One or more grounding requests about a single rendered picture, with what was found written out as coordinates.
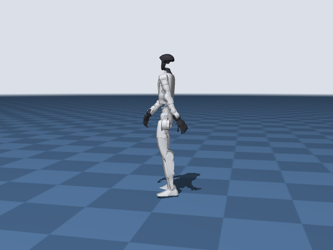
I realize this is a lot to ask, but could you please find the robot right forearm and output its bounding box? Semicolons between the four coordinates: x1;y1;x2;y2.
150;100;162;115

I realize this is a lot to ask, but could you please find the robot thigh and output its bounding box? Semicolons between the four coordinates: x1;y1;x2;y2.
163;123;174;155
156;117;172;161

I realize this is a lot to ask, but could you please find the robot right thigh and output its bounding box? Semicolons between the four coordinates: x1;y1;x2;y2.
163;123;174;155

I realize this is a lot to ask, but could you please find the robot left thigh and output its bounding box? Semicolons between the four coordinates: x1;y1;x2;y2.
156;117;172;161

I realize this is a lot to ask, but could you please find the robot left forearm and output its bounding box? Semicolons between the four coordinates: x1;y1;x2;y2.
165;93;180;119

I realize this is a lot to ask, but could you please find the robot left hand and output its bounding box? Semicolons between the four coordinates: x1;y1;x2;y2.
173;115;188;134

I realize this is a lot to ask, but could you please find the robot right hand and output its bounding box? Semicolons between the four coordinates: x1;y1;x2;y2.
143;109;152;128

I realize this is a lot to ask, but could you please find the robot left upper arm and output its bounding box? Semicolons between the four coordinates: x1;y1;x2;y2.
159;73;171;102

